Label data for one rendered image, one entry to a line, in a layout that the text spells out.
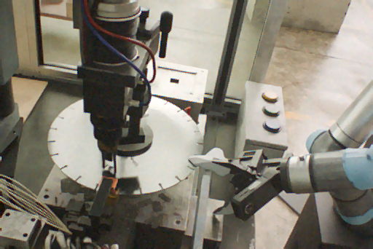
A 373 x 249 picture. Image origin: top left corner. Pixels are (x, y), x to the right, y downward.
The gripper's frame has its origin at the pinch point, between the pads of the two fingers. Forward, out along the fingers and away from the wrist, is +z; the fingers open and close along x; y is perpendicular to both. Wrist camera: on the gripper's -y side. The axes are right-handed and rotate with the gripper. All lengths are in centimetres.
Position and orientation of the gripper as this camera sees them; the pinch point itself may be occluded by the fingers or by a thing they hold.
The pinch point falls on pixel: (199, 188)
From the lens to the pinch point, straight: 89.6
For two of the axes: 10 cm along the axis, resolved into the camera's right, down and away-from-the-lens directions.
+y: 3.6, -5.2, 7.7
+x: -3.7, -8.4, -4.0
